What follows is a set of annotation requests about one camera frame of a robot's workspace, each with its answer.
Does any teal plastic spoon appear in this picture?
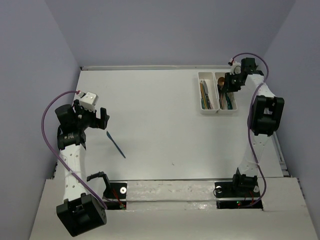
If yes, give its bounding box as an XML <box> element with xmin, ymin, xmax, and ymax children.
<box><xmin>224</xmin><ymin>93</ymin><xmax>236</xmax><ymax>110</ymax></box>

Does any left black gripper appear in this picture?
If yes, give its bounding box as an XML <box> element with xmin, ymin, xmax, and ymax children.
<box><xmin>73</xmin><ymin>99</ymin><xmax>109</xmax><ymax>130</ymax></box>

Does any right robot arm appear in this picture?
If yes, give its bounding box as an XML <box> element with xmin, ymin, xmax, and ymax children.
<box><xmin>221</xmin><ymin>54</ymin><xmax>285</xmax><ymax>197</ymax></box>

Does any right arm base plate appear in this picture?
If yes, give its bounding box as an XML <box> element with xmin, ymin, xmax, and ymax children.
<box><xmin>212</xmin><ymin>181</ymin><xmax>263</xmax><ymax>210</ymax></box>

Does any copper spoon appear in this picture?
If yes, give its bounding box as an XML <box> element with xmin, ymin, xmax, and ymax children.
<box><xmin>217</xmin><ymin>77</ymin><xmax>226</xmax><ymax>110</ymax></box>

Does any blue plastic knife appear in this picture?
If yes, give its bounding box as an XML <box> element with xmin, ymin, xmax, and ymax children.
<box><xmin>106</xmin><ymin>131</ymin><xmax>126</xmax><ymax>159</ymax></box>

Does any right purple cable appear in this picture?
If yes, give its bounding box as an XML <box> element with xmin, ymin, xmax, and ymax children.
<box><xmin>231</xmin><ymin>52</ymin><xmax>270</xmax><ymax>206</ymax></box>

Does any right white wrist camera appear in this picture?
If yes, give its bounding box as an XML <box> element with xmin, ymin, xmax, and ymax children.
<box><xmin>228</xmin><ymin>58</ymin><xmax>242</xmax><ymax>75</ymax></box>

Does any teal plastic knife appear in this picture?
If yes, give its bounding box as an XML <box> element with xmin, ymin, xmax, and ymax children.
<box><xmin>201</xmin><ymin>96</ymin><xmax>210</xmax><ymax>110</ymax></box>

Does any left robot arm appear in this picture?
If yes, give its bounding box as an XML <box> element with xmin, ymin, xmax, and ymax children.
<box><xmin>55</xmin><ymin>97</ymin><xmax>111</xmax><ymax>237</ymax></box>

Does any steel knife dark handle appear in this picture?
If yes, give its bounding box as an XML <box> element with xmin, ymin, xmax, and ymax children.
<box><xmin>202</xmin><ymin>79</ymin><xmax>211</xmax><ymax>110</ymax></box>

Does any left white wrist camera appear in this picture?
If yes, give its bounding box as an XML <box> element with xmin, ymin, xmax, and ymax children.
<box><xmin>77</xmin><ymin>91</ymin><xmax>99</xmax><ymax>113</ymax></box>

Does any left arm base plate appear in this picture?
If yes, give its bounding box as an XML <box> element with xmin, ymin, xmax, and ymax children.
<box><xmin>87</xmin><ymin>181</ymin><xmax>127</xmax><ymax>210</ymax></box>

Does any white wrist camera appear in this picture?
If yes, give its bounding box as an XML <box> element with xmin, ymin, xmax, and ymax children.
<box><xmin>77</xmin><ymin>91</ymin><xmax>99</xmax><ymax>113</ymax></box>
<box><xmin>228</xmin><ymin>58</ymin><xmax>242</xmax><ymax>75</ymax></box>

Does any orange plastic knife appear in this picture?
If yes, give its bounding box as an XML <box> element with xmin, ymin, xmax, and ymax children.
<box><xmin>199</xmin><ymin>81</ymin><xmax>205</xmax><ymax>98</ymax></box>

